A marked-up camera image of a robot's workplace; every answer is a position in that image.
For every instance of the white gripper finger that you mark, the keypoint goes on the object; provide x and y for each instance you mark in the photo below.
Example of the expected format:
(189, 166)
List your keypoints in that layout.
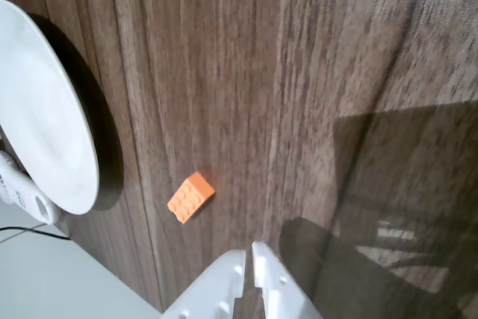
(276, 289)
(213, 285)

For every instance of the orange lego block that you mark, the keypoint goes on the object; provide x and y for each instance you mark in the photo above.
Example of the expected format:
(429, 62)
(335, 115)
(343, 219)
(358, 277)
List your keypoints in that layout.
(190, 197)

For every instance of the white round plate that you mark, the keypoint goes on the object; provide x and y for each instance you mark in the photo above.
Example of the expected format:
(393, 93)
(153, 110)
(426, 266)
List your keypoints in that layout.
(37, 110)

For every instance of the small white fan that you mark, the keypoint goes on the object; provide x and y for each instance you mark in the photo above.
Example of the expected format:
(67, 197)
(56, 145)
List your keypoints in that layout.
(22, 192)

